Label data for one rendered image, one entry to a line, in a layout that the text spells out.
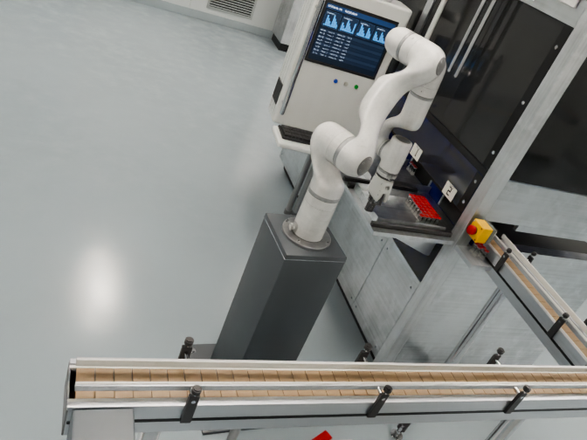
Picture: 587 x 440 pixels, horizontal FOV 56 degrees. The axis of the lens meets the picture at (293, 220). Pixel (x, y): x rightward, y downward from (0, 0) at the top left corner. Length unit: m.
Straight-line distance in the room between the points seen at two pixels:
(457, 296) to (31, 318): 1.90
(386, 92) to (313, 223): 0.51
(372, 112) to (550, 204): 1.05
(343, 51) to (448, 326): 1.46
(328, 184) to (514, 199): 0.89
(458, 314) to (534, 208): 0.64
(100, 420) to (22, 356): 1.34
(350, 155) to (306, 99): 1.22
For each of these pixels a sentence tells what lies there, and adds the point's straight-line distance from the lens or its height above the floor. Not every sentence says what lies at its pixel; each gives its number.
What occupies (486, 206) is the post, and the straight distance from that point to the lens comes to 2.39.
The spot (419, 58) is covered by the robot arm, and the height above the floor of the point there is 1.58.
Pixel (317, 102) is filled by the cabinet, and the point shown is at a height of 0.97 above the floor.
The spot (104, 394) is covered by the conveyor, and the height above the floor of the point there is 0.93.
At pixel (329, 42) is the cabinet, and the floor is 1.29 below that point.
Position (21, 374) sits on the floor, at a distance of 2.49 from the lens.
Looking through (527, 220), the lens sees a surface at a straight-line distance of 2.58.
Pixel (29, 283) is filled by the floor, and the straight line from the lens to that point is 2.84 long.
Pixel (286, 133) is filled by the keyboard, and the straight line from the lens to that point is 2.87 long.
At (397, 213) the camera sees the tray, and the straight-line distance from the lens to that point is 2.43.
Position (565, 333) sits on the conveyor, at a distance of 2.21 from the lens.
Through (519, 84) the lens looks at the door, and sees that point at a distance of 2.37.
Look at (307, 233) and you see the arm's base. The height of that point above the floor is 0.90.
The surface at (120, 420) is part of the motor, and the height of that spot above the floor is 0.93.
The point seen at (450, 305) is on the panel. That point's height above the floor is 0.53.
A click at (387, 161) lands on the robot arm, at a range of 2.16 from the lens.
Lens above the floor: 1.93
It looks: 31 degrees down
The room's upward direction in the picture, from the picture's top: 22 degrees clockwise
